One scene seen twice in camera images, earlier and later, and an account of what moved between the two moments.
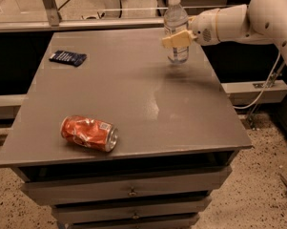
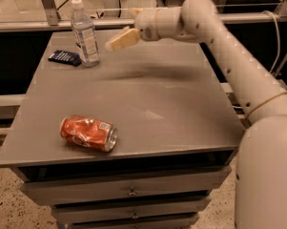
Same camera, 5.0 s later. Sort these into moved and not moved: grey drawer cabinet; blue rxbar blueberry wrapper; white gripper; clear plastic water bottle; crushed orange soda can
Moved: white gripper; clear plastic water bottle
Not moved: grey drawer cabinet; crushed orange soda can; blue rxbar blueberry wrapper
